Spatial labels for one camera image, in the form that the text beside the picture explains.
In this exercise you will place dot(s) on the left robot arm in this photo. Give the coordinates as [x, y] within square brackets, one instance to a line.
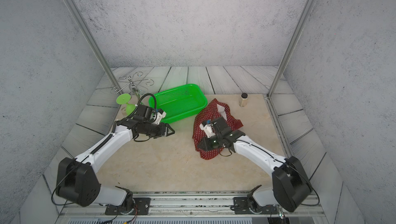
[77, 179]

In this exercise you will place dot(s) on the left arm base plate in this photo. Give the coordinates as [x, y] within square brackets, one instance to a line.
[142, 205]

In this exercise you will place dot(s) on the green plastic basket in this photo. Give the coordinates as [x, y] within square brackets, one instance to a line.
[181, 102]

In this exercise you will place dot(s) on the green plastic wine glass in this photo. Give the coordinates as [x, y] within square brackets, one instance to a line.
[124, 99]

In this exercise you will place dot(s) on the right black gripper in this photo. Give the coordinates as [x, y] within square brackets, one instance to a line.
[205, 145]

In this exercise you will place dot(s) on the right aluminium frame post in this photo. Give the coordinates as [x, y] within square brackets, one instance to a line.
[307, 9]

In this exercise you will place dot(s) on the red polka dot skirt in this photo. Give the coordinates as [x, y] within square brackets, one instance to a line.
[214, 109]

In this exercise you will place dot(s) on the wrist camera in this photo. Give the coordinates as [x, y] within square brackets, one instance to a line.
[146, 114]
[209, 127]

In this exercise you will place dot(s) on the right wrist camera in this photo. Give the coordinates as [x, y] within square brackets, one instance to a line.
[209, 127]

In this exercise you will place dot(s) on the small spice jar black lid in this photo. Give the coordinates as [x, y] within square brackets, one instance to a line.
[243, 99]

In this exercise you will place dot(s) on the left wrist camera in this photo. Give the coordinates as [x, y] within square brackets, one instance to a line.
[146, 114]

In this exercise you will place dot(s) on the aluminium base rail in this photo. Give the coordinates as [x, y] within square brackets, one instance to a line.
[193, 208]

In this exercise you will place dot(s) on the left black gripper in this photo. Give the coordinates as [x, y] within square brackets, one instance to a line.
[165, 132]

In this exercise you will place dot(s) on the silver wire glass rack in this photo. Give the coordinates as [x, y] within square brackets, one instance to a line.
[137, 84]

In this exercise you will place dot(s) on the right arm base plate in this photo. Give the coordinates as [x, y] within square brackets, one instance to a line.
[241, 207]

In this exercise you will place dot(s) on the left aluminium frame post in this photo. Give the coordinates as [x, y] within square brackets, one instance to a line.
[77, 16]

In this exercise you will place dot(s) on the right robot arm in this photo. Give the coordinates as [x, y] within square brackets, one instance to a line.
[290, 183]

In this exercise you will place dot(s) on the aluminium frame post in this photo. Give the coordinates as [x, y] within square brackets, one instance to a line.
[307, 9]
[77, 16]

